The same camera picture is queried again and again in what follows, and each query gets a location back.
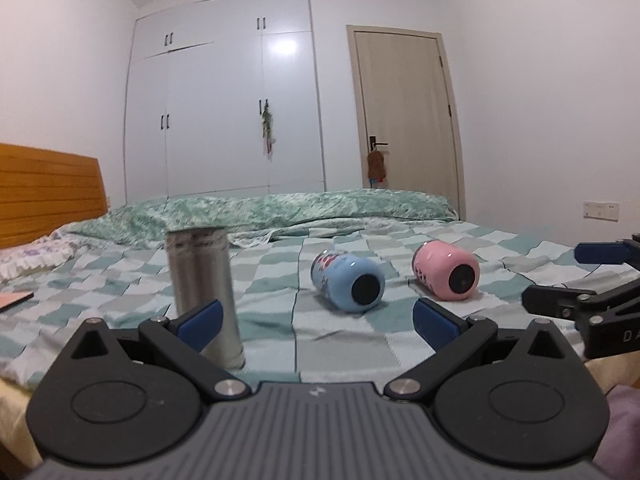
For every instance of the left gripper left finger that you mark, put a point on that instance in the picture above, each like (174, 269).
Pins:
(177, 345)

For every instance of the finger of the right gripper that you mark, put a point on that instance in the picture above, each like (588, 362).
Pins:
(620, 252)
(567, 303)

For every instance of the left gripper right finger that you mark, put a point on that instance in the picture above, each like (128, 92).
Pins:
(459, 343)

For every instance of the beige wooden door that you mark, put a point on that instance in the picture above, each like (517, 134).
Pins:
(406, 110)

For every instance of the stainless steel cup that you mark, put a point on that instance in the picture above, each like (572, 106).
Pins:
(200, 271)

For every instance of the floral ruffled pillow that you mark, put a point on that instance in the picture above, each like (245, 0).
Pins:
(42, 254)

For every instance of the orange wooden headboard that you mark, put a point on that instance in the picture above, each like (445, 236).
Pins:
(42, 190)

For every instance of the white wardrobe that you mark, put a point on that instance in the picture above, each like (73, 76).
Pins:
(198, 76)

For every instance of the pink cup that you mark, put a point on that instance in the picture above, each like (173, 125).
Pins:
(447, 271)

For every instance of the pink book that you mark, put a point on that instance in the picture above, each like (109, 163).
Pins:
(9, 300)

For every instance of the green hanging ornament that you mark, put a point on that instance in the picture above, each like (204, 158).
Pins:
(267, 124)

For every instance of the green floral quilt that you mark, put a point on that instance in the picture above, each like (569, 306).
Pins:
(252, 221)

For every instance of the white wall socket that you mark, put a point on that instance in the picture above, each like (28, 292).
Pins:
(605, 211)

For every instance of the blue cartoon sticker cup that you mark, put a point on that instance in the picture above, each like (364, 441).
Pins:
(350, 283)

